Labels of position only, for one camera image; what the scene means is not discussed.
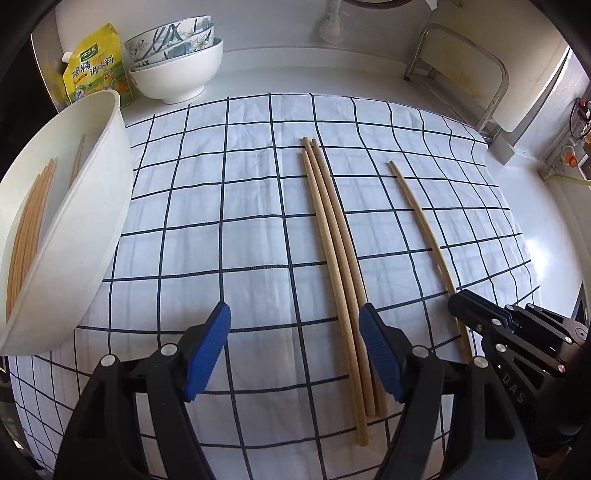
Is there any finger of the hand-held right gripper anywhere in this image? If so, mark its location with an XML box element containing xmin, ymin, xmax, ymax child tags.
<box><xmin>449</xmin><ymin>301</ymin><xmax>573</xmax><ymax>374</ymax></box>
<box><xmin>455</xmin><ymin>290</ymin><xmax>588</xmax><ymax>346</ymax></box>

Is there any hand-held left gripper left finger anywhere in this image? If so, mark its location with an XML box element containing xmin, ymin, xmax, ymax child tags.
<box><xmin>53</xmin><ymin>302</ymin><xmax>232</xmax><ymax>480</ymax></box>

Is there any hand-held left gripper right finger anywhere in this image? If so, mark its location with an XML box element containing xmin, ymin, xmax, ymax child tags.
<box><xmin>359</xmin><ymin>304</ymin><xmax>543</xmax><ymax>480</ymax></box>

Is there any single bamboo chopstick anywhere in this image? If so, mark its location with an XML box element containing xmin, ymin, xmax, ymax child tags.
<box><xmin>302</xmin><ymin>137</ymin><xmax>377</xmax><ymax>416</ymax></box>
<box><xmin>300</xmin><ymin>151</ymin><xmax>370</xmax><ymax>448</ymax></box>
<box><xmin>70</xmin><ymin>134</ymin><xmax>86</xmax><ymax>186</ymax></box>
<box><xmin>388</xmin><ymin>160</ymin><xmax>475</xmax><ymax>363</ymax></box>
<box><xmin>311</xmin><ymin>137</ymin><xmax>389</xmax><ymax>417</ymax></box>

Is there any large white plastic bowl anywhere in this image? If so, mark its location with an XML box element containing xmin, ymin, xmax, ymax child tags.
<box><xmin>0</xmin><ymin>90</ymin><xmax>134</xmax><ymax>356</ymax></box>

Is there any pile of bamboo chopsticks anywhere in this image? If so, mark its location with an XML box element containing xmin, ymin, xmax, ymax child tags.
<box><xmin>6</xmin><ymin>157</ymin><xmax>58</xmax><ymax>324</ymax></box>

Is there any white black-checked cloth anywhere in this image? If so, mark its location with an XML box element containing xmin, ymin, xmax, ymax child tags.
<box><xmin>9</xmin><ymin>92</ymin><xmax>539</xmax><ymax>480</ymax></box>

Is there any white cutting board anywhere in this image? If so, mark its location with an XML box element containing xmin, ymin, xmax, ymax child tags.
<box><xmin>431</xmin><ymin>0</ymin><xmax>573</xmax><ymax>132</ymax></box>

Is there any white ceramic bowl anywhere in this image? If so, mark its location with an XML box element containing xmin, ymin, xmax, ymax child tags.
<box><xmin>128</xmin><ymin>38</ymin><xmax>223</xmax><ymax>104</ymax></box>

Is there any floral ceramic bowl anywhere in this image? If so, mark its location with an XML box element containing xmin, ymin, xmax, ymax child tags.
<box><xmin>124</xmin><ymin>15</ymin><xmax>213</xmax><ymax>54</ymax></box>
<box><xmin>129</xmin><ymin>25</ymin><xmax>217</xmax><ymax>68</ymax></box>

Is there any yellow seasoning pouch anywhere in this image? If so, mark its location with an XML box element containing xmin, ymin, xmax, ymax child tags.
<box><xmin>61</xmin><ymin>23</ymin><xmax>134</xmax><ymax>109</ymax></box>

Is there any dark metal appliance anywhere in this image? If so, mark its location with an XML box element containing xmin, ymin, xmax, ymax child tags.
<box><xmin>9</xmin><ymin>34</ymin><xmax>70</xmax><ymax>153</ymax></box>

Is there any round dark-rimmed pan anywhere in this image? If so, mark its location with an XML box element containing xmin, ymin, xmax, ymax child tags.
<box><xmin>339</xmin><ymin>0</ymin><xmax>411</xmax><ymax>9</ymax></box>

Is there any yellow gas hose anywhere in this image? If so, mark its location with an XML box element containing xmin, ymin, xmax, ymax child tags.
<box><xmin>540</xmin><ymin>170</ymin><xmax>591</xmax><ymax>188</ymax></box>

